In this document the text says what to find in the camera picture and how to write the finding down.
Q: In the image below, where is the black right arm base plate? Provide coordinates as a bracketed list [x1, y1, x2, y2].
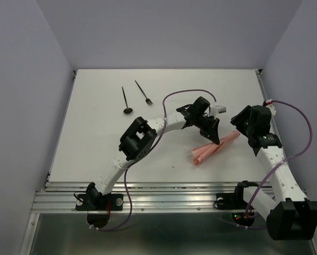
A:
[213, 181, 259, 210]

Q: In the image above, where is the black spoon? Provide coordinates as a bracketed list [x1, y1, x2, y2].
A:
[122, 87, 133, 115]

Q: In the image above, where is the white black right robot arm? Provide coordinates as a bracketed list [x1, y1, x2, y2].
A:
[230, 103, 317, 241]

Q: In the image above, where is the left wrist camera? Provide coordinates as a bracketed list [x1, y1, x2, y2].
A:
[210, 106, 227, 116]

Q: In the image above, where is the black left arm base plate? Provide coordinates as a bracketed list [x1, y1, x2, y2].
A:
[74, 193, 124, 211]

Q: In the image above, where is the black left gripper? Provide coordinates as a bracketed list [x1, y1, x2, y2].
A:
[193, 114, 219, 144]

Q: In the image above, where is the pink satin napkin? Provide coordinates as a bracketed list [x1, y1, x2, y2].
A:
[192, 131, 240, 165]

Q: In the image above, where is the aluminium frame rail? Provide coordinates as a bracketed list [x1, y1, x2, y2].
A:
[31, 182, 237, 214]

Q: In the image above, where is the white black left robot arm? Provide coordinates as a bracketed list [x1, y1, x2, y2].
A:
[86, 97, 226, 209]

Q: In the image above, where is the black fork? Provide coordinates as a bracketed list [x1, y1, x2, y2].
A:
[134, 80, 153, 106]

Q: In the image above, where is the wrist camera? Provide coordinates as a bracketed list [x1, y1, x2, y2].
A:
[262, 99, 276, 116]
[210, 106, 227, 116]

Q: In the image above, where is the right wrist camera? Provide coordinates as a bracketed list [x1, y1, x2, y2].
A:
[262, 99, 276, 116]

